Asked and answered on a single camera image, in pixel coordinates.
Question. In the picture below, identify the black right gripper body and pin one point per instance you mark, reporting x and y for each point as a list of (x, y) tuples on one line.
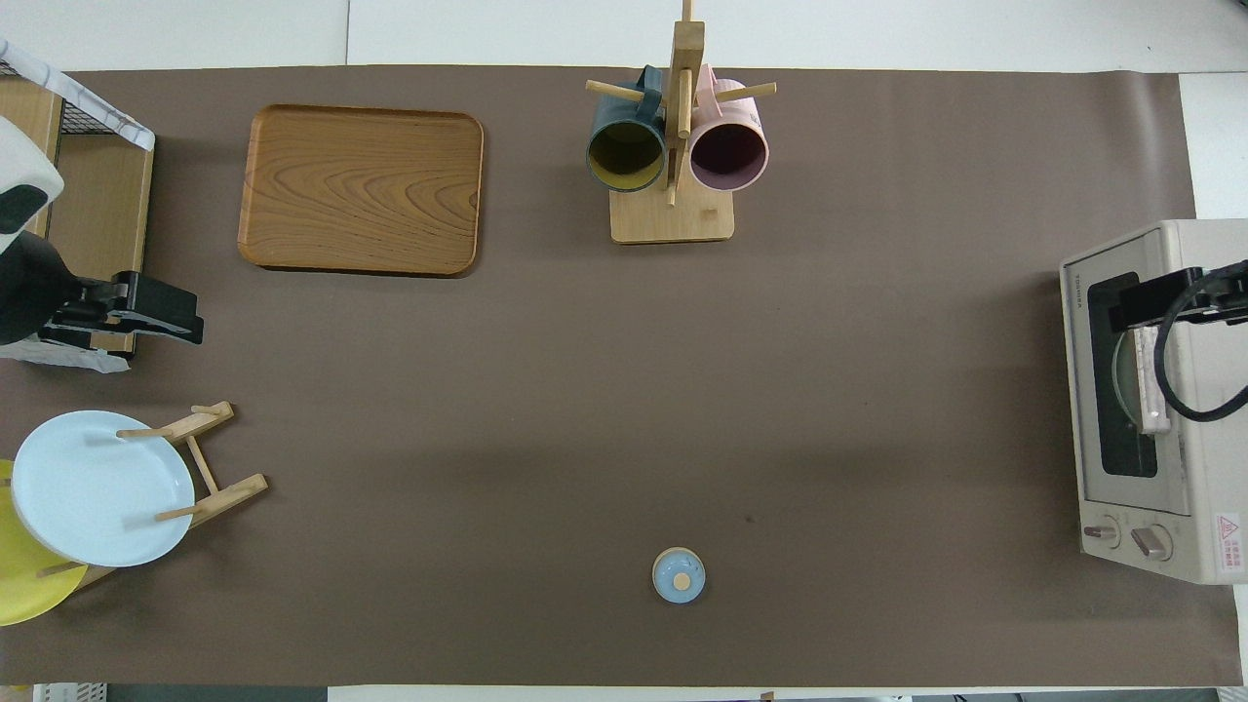
[(1230, 292)]

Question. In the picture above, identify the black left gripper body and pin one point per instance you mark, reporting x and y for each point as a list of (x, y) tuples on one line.
[(24, 292)]

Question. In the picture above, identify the beige toaster oven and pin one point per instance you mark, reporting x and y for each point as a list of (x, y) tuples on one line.
[(1209, 468)]

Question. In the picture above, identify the light blue plate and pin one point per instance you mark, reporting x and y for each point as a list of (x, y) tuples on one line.
[(88, 487)]

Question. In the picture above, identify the wooden plate rack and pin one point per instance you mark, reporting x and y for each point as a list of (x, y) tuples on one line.
[(234, 492)]

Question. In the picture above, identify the white checkered cloth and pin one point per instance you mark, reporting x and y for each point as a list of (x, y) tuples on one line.
[(97, 107)]

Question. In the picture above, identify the wooden serving tray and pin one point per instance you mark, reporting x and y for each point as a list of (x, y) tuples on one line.
[(361, 190)]

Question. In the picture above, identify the yellow plate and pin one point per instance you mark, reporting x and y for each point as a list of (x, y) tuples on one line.
[(19, 585)]

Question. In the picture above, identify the pink mug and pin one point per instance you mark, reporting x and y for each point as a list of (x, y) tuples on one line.
[(729, 156)]

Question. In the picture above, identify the brown table mat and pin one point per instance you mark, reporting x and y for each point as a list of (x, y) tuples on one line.
[(585, 390)]

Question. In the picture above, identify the wooden mug tree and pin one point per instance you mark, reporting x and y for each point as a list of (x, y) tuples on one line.
[(673, 219)]

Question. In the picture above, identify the dark blue mug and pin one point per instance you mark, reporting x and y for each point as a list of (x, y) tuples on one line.
[(624, 156)]

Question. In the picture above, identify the blue lid with wooden knob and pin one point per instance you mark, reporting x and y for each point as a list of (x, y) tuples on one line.
[(668, 575)]

